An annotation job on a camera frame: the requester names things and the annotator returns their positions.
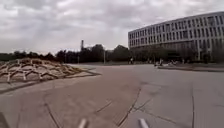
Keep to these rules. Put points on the tall dark tower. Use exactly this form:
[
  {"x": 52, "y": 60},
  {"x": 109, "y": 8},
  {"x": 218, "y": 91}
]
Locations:
[{"x": 82, "y": 44}]

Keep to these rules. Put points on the group of people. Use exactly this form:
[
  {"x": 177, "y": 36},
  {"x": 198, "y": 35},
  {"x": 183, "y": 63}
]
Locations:
[{"x": 165, "y": 62}]

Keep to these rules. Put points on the robot's own part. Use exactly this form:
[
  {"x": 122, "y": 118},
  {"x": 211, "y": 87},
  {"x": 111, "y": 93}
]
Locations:
[
  {"x": 82, "y": 123},
  {"x": 143, "y": 123}
]

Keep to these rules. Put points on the large white curved building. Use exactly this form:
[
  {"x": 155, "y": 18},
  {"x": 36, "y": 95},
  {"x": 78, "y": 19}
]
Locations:
[{"x": 180, "y": 31}]

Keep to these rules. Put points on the row of dark trees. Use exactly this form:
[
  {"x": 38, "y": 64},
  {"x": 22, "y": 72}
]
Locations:
[{"x": 93, "y": 53}]

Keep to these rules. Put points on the wooden lattice mound structure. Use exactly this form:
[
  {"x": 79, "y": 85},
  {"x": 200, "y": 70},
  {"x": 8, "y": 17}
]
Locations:
[{"x": 33, "y": 70}]

